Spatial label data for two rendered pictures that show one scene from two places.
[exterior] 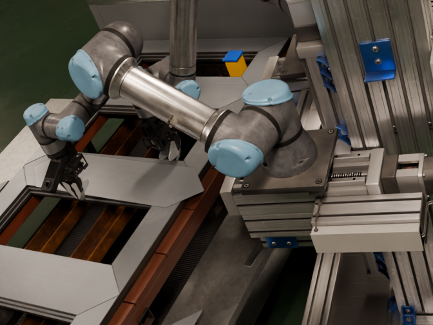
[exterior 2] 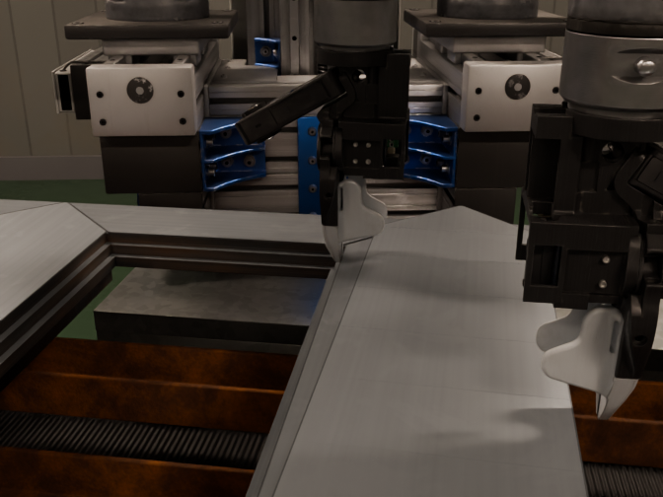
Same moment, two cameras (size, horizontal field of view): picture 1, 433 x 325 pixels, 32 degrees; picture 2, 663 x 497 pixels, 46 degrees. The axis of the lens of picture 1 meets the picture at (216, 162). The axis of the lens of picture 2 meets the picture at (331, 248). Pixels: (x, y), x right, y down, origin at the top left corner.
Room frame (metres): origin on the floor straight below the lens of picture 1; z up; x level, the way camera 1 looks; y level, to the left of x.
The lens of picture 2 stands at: (2.43, 0.72, 1.15)
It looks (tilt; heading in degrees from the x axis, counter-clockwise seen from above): 22 degrees down; 237
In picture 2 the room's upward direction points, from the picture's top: straight up
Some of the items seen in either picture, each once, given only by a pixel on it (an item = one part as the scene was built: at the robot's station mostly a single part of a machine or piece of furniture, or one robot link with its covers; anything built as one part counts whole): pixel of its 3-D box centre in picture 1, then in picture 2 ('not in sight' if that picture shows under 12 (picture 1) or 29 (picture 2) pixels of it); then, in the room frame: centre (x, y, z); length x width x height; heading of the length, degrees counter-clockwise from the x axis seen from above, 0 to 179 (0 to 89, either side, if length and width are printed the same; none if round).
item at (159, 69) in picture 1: (169, 73); not in sight; (2.01, 0.02, 1.15); 0.11 x 0.11 x 0.08; 11
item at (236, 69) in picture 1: (241, 79); not in sight; (2.42, -0.21, 0.78); 0.05 x 0.05 x 0.19; 48
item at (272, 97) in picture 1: (270, 109); not in sight; (1.54, -0.17, 1.20); 0.13 x 0.12 x 0.14; 132
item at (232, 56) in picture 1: (233, 57); not in sight; (2.42, -0.21, 0.88); 0.06 x 0.06 x 0.02; 48
